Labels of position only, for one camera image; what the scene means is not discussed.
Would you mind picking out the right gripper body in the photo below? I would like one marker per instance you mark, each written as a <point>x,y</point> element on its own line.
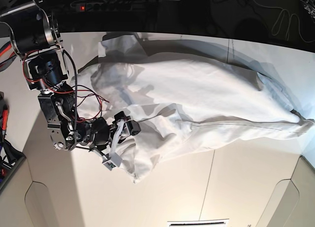
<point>103,138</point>

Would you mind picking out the white t-shirt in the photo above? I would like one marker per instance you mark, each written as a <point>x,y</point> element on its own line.
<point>185,103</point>

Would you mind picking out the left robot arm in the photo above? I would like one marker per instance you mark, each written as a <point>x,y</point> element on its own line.
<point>309,6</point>

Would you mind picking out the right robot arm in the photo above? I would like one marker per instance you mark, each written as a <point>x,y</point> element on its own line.
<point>36,40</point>

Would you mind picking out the orange grey pliers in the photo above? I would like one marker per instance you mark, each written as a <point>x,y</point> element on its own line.
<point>7,56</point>

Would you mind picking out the black power strip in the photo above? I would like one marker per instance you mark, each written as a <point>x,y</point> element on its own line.
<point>100,7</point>

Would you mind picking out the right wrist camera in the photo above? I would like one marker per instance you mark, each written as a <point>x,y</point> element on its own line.
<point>111,162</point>

